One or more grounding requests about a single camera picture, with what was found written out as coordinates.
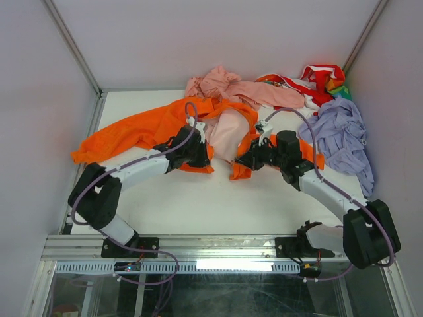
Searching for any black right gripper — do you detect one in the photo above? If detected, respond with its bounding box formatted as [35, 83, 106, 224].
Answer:
[235, 137, 285, 171]

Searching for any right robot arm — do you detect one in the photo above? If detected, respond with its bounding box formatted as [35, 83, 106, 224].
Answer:
[235, 131, 401, 269]

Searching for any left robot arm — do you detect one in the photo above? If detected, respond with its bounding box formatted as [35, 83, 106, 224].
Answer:
[68, 122, 210, 257]

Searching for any rainbow coloured cloth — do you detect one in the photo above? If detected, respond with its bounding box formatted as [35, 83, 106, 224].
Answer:
[325, 71, 352, 100]

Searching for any aluminium frame post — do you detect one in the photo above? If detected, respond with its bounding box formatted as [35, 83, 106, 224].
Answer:
[343, 0, 390, 76]
[41, 0, 102, 98]

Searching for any pink garment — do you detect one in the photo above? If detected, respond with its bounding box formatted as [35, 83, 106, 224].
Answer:
[184, 65, 305, 110]

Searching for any lavender shirt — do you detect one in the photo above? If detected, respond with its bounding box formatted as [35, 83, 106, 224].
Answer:
[298, 96, 375, 197]

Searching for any red white garment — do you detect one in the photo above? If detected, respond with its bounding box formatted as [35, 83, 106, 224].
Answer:
[256, 64, 344, 118]

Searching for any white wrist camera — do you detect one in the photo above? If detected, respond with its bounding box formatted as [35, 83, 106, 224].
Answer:
[255, 120, 273, 146]
[186, 116, 206, 143]

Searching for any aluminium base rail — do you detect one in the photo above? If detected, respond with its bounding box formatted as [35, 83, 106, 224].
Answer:
[41, 234, 347, 262]

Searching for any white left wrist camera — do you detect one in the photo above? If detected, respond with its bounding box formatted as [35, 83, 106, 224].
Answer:
[186, 116, 206, 143]

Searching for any left aluminium frame post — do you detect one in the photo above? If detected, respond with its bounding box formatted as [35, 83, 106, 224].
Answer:
[41, 0, 102, 98]

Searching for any right aluminium frame post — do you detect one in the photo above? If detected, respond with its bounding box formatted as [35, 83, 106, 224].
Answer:
[343, 0, 390, 76]

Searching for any slotted cable duct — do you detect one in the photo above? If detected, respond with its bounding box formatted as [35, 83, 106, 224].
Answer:
[56, 259, 301, 275]

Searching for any orange zip jacket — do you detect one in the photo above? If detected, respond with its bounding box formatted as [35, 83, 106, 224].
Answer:
[71, 96, 327, 181]

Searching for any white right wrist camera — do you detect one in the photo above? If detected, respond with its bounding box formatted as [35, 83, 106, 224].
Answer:
[255, 120, 273, 146]

